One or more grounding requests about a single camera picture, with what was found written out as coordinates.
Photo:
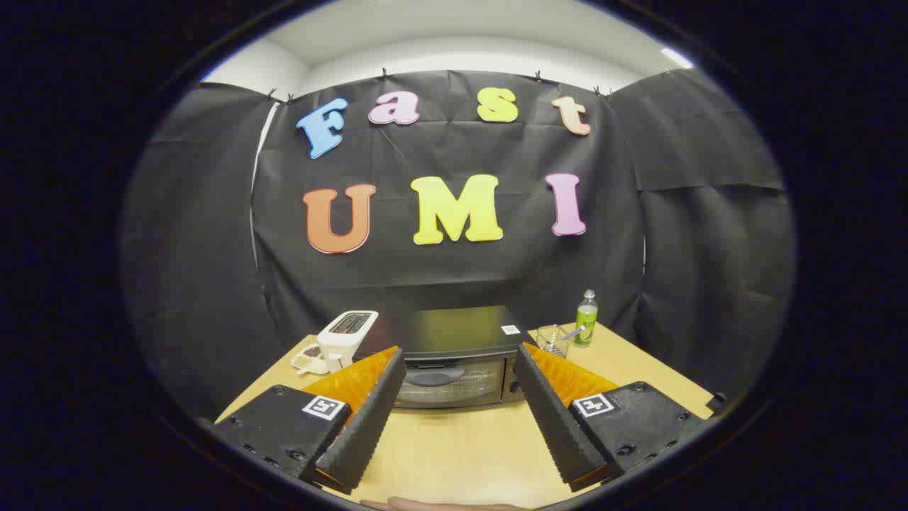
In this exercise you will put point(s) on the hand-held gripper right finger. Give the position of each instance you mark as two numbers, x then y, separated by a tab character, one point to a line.
553	419

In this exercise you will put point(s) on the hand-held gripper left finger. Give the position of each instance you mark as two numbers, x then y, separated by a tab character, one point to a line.
369	419

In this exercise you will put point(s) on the black toaster oven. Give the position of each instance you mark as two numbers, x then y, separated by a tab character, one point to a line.
461	333

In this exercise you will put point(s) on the white slot toaster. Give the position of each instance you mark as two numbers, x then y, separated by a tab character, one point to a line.
344	333

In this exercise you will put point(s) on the clear drinking glass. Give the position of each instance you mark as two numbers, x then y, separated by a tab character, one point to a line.
552	342

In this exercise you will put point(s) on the white power plug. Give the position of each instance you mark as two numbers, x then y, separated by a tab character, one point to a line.
310	360

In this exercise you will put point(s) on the metal spoon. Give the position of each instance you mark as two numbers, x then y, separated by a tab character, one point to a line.
573	331

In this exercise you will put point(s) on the green drink bottle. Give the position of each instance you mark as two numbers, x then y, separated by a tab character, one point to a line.
586	323

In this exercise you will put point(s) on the ceiling light panel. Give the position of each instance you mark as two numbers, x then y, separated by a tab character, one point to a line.
677	57

